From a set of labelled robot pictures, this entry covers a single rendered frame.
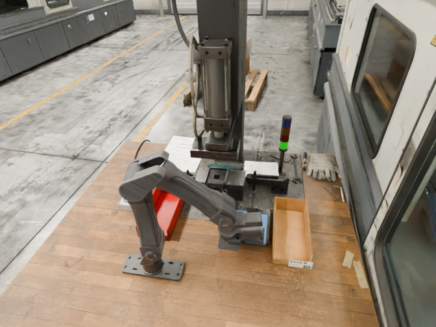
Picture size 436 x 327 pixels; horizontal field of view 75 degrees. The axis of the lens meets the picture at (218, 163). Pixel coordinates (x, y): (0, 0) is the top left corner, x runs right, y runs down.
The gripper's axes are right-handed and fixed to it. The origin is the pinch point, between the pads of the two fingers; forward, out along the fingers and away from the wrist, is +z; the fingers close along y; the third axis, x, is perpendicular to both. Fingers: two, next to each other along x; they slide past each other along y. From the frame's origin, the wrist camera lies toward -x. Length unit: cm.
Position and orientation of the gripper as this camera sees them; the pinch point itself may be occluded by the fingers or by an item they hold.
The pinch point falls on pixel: (231, 237)
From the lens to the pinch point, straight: 101.7
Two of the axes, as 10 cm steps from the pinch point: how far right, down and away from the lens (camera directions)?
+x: -9.8, -0.9, 1.5
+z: 1.0, 3.9, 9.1
